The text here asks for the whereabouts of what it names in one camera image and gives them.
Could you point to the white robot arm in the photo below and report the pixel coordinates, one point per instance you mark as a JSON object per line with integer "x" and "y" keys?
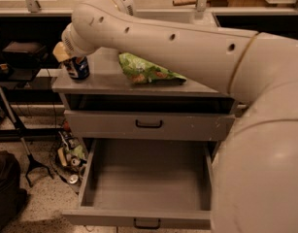
{"x": 255, "y": 169}

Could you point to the black metal stand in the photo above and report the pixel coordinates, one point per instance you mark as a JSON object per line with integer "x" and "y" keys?
{"x": 33, "y": 163}

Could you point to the open grey lower drawer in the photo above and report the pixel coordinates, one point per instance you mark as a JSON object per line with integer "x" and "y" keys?
{"x": 146, "y": 184}

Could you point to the black bag on floor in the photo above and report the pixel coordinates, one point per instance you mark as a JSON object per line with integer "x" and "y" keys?
{"x": 12, "y": 197}

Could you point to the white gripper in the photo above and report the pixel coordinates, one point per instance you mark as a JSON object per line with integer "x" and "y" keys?
{"x": 68, "y": 45}

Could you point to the pile of cans and clutter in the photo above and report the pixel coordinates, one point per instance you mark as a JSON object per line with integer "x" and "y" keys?
{"x": 71, "y": 155}

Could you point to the blue pepsi can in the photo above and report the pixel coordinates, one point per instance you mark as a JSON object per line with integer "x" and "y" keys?
{"x": 77, "y": 68}

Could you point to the wooden stick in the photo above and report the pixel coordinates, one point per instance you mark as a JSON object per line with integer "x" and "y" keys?
{"x": 184, "y": 2}

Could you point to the green chip bag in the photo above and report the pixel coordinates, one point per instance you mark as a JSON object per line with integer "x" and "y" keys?
{"x": 138, "y": 70}

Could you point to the closed grey upper drawer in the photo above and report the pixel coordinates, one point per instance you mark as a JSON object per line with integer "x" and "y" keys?
{"x": 152, "y": 126}

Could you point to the black box on shelf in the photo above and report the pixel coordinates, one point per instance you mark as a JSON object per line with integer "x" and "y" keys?
{"x": 28, "y": 50}

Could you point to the grey drawer cabinet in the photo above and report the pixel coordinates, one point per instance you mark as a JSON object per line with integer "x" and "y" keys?
{"x": 108, "y": 90}

